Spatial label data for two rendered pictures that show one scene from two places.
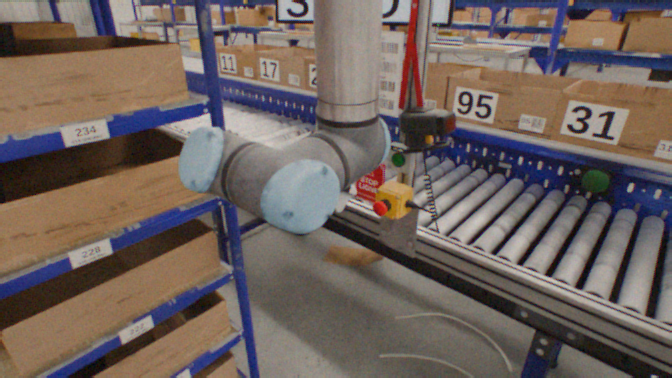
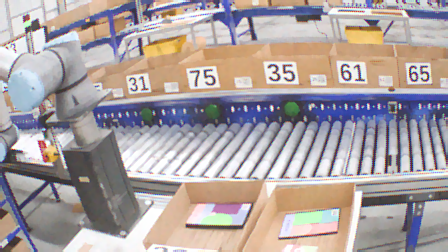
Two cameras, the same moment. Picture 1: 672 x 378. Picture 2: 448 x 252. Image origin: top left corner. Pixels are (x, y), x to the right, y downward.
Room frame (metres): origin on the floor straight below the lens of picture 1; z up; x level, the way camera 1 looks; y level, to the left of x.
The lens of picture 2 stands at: (-1.14, -0.61, 1.53)
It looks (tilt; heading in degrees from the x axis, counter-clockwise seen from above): 22 degrees down; 345
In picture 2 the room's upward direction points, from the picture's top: 12 degrees counter-clockwise
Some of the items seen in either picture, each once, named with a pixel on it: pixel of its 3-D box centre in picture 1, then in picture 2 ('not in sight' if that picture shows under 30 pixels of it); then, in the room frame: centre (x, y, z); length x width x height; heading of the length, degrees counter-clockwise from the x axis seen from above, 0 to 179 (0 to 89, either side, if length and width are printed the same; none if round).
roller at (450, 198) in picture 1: (451, 197); not in sight; (1.11, -0.38, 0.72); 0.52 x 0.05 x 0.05; 138
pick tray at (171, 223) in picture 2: not in sight; (208, 225); (-0.09, -0.79, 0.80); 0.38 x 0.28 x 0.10; 144
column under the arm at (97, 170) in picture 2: not in sight; (99, 179); (0.21, -0.48, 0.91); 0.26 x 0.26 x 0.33; 51
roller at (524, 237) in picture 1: (533, 225); (116, 148); (0.94, -0.57, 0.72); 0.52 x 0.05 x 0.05; 138
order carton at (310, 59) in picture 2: not in sight; (299, 64); (0.68, -1.55, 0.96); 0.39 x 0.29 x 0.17; 48
